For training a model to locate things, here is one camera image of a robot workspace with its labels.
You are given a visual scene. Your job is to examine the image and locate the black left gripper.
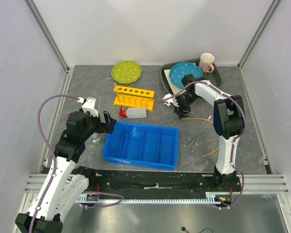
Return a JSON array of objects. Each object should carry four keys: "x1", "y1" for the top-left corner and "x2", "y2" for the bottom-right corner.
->
[{"x1": 80, "y1": 111, "x2": 116, "y2": 141}]

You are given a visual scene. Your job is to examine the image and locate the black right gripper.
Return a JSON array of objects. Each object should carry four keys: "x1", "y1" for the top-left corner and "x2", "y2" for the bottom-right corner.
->
[{"x1": 171, "y1": 93, "x2": 199, "y2": 120}]

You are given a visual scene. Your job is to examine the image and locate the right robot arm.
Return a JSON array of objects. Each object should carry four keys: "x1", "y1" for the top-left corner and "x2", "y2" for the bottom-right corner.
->
[{"x1": 173, "y1": 74, "x2": 247, "y2": 191}]

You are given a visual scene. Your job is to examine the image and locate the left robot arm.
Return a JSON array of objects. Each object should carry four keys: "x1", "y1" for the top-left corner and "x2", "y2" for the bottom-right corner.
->
[{"x1": 15, "y1": 111, "x2": 117, "y2": 233}]

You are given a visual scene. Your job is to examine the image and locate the tan rubber tube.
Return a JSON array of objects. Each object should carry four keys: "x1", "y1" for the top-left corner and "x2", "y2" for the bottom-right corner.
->
[{"x1": 179, "y1": 117, "x2": 221, "y2": 158}]

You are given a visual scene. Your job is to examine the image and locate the white wash bottle red cap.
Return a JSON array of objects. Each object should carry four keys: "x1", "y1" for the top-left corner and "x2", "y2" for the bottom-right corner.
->
[{"x1": 119, "y1": 106, "x2": 147, "y2": 119}]

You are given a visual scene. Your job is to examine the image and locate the white square board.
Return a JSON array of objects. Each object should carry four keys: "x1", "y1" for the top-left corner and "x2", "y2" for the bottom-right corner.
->
[{"x1": 169, "y1": 62, "x2": 204, "y2": 96}]

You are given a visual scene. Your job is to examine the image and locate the metal crucible tongs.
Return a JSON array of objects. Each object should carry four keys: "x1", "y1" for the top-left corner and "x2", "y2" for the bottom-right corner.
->
[{"x1": 183, "y1": 114, "x2": 213, "y2": 152}]

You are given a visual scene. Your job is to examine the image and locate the yellow test tube rack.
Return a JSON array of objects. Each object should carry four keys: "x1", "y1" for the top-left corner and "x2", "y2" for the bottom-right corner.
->
[{"x1": 113, "y1": 84, "x2": 155, "y2": 111}]

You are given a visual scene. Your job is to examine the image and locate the blue polka dot plate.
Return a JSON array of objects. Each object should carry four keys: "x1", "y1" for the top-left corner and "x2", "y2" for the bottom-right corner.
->
[{"x1": 169, "y1": 62, "x2": 204, "y2": 90}]

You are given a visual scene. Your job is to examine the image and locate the blue divided plastic bin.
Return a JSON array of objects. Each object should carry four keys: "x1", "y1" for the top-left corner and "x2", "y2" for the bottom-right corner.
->
[{"x1": 102, "y1": 122, "x2": 179, "y2": 171}]

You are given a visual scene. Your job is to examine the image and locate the dark grey tray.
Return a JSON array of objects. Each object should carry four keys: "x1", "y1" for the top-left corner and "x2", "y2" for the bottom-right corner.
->
[{"x1": 161, "y1": 61, "x2": 222, "y2": 95}]

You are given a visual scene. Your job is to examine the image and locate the green polka dot plate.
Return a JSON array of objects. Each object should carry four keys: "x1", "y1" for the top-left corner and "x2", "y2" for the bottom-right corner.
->
[{"x1": 111, "y1": 61, "x2": 142, "y2": 84}]

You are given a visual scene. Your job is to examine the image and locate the pink mug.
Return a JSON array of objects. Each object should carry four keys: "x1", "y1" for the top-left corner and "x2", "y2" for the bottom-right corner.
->
[{"x1": 199, "y1": 53, "x2": 215, "y2": 73}]

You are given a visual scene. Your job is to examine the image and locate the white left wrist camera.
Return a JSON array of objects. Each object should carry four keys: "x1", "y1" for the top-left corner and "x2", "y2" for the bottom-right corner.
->
[{"x1": 82, "y1": 97, "x2": 99, "y2": 117}]

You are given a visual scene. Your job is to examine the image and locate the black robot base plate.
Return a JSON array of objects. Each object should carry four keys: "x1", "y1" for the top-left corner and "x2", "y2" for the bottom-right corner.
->
[{"x1": 72, "y1": 166, "x2": 242, "y2": 199}]

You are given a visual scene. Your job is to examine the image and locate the white cable duct strip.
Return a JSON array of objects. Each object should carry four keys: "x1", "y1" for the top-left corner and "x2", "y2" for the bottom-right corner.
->
[{"x1": 75, "y1": 192, "x2": 232, "y2": 206}]

